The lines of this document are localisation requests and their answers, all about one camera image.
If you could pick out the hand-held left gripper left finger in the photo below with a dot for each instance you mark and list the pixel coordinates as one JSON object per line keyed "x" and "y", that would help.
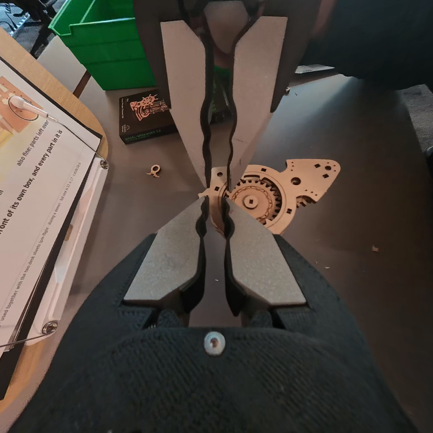
{"x": 165, "y": 264}

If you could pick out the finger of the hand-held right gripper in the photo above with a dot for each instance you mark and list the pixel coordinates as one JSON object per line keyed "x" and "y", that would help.
{"x": 182, "y": 67}
{"x": 260, "y": 67}

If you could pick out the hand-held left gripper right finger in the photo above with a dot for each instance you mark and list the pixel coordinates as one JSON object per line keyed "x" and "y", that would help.
{"x": 267, "y": 264}

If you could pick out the wooden gear model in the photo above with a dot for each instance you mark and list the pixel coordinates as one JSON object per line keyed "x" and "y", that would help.
{"x": 243, "y": 203}

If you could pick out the black model kit box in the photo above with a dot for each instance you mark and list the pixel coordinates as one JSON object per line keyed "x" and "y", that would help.
{"x": 149, "y": 115}

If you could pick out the green plastic bin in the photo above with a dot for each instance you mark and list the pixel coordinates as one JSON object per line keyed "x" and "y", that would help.
{"x": 101, "y": 40}

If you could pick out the instruction sheet on stand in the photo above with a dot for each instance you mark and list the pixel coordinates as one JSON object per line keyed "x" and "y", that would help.
{"x": 40, "y": 169}

